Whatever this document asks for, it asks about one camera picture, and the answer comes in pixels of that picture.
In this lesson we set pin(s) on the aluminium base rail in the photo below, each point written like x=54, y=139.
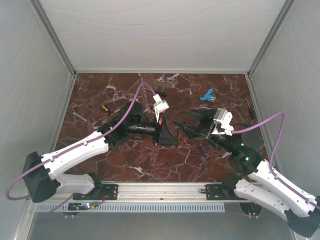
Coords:
x=126, y=190

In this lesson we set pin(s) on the grey slotted cable duct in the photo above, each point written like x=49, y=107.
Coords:
x=144, y=207

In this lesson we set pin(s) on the black yellow screwdriver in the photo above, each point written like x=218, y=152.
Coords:
x=108, y=110

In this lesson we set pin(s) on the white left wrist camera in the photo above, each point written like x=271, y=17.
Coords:
x=159, y=106

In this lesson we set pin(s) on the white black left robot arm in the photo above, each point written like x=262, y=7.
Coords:
x=45, y=175

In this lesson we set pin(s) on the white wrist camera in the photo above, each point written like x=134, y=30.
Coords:
x=159, y=106
x=222, y=120

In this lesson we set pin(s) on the black mount plate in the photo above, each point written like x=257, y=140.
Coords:
x=215, y=192
x=99, y=193

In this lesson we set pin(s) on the blue plastic connector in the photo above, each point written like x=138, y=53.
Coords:
x=209, y=96

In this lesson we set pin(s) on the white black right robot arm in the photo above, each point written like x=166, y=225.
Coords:
x=255, y=179

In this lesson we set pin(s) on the black handled screwdriver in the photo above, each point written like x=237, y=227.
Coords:
x=160, y=93

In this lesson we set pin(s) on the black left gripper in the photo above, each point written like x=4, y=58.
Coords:
x=166, y=137

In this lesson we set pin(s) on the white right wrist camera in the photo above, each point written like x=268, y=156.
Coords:
x=222, y=120

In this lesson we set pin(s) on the black right mount plate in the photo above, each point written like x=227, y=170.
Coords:
x=215, y=192

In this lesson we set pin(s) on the small black screwdriver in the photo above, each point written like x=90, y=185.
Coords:
x=251, y=110

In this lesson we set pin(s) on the black left mount plate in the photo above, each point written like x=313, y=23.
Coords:
x=99, y=193

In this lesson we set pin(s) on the silver wrench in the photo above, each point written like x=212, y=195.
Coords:
x=79, y=116

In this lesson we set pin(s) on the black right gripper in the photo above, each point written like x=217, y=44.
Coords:
x=197, y=132

